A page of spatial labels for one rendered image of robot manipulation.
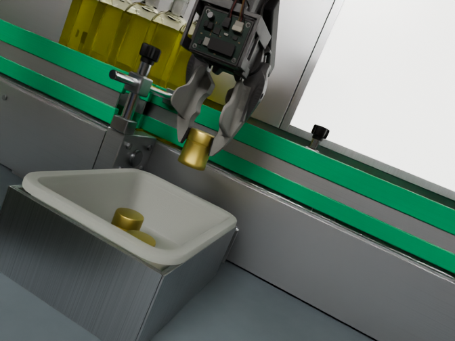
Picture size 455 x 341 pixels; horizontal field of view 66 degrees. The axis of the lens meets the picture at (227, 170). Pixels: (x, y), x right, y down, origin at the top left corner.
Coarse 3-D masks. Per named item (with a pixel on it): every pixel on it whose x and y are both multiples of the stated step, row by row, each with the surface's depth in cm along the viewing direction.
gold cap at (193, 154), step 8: (192, 128) 42; (192, 136) 41; (200, 136) 41; (208, 136) 41; (184, 144) 42; (192, 144) 41; (200, 144) 41; (208, 144) 41; (184, 152) 42; (192, 152) 41; (200, 152) 41; (208, 152) 42; (184, 160) 41; (192, 160) 41; (200, 160) 42; (200, 168) 42
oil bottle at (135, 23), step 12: (132, 12) 62; (144, 12) 61; (156, 12) 63; (120, 24) 63; (132, 24) 62; (144, 24) 61; (120, 36) 63; (132, 36) 62; (144, 36) 62; (120, 48) 63; (132, 48) 62; (108, 60) 64; (120, 60) 63; (132, 60) 62
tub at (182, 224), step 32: (32, 192) 30; (64, 192) 37; (96, 192) 42; (128, 192) 50; (160, 192) 50; (96, 224) 29; (160, 224) 50; (192, 224) 49; (224, 224) 42; (160, 256) 28
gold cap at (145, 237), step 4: (128, 232) 36; (132, 232) 36; (136, 232) 36; (140, 232) 37; (136, 236) 36; (140, 236) 36; (144, 236) 36; (148, 236) 37; (144, 240) 35; (148, 240) 36; (152, 240) 36; (152, 244) 35
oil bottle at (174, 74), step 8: (184, 24) 59; (192, 24) 59; (192, 32) 59; (176, 40) 60; (176, 48) 60; (184, 48) 59; (176, 56) 60; (184, 56) 59; (168, 64) 60; (176, 64) 60; (184, 64) 59; (168, 72) 60; (176, 72) 60; (184, 72) 59; (160, 80) 61; (168, 80) 60; (176, 80) 60; (184, 80) 59; (176, 88) 60
